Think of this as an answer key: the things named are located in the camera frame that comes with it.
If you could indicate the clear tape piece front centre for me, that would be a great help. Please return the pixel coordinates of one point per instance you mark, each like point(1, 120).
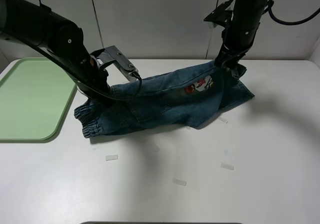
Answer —
point(179, 182)

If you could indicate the clear tape piece front right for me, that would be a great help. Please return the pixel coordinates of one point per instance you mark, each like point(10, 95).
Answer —
point(227, 166)

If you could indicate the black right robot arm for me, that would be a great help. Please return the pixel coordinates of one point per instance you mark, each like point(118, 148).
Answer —
point(240, 31)

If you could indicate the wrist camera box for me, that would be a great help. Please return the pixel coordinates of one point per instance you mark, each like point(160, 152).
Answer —
point(121, 62)
point(220, 15)

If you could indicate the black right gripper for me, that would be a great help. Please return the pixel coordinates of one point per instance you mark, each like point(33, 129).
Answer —
point(228, 57)

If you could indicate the blue children's denim shorts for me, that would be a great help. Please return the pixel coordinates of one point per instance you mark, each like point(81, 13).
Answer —
point(191, 96)

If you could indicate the clear tape piece right slanted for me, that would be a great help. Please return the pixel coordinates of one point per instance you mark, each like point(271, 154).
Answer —
point(223, 120)

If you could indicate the clear tape piece front left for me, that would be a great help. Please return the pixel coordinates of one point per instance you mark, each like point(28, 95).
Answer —
point(111, 157)

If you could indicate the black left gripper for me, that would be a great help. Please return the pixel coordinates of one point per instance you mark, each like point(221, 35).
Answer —
point(88, 72)

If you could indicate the light green plastic tray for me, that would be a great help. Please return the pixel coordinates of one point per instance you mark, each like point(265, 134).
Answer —
point(34, 96)

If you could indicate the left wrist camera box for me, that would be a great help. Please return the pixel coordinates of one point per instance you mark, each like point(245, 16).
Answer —
point(121, 62)

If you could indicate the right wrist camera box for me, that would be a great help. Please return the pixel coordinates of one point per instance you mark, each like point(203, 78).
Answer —
point(220, 15)

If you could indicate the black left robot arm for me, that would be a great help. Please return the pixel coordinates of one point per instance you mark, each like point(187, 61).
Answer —
point(58, 39)

